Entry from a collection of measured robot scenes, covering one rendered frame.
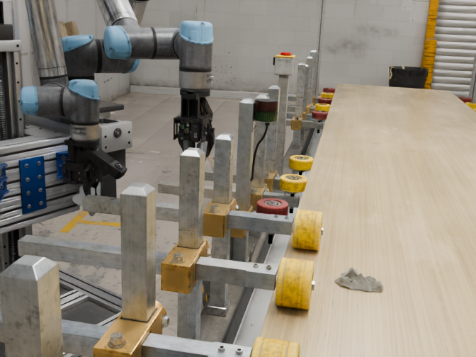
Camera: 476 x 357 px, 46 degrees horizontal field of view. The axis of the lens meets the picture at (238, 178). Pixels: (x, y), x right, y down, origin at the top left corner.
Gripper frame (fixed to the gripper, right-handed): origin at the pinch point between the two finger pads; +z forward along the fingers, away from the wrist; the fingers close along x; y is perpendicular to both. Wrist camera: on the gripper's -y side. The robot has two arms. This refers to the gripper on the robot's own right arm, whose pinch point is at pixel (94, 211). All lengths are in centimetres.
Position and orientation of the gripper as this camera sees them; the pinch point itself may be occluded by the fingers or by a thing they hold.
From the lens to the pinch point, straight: 159.2
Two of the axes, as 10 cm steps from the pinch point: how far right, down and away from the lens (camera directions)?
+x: -2.0, 2.7, -9.4
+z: -0.5, 9.6, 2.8
